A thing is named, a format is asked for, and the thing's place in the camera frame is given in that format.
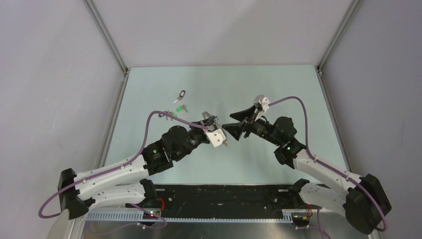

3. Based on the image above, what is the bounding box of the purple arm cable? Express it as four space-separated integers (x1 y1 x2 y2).
268 96 389 239
38 111 211 230

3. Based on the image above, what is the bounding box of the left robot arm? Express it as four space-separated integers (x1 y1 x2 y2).
58 126 225 219

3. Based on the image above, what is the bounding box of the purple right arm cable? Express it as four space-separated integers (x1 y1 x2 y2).
268 96 389 239

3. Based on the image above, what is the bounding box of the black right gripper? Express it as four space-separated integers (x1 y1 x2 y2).
221 105 282 147

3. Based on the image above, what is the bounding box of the key with black tag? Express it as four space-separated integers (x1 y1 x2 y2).
173 90 186 104

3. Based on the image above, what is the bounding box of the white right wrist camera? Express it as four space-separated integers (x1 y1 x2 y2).
252 94 270 121

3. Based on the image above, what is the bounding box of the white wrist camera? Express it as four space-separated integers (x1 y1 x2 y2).
252 94 270 121
205 128 227 147

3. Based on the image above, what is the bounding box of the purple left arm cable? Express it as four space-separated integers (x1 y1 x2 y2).
38 111 211 230

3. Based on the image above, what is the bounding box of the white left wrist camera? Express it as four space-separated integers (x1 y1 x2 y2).
205 128 227 147

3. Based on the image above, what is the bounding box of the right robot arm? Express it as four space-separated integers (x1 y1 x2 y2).
222 106 392 235

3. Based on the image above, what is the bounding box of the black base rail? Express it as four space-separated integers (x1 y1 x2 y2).
125 183 317 222

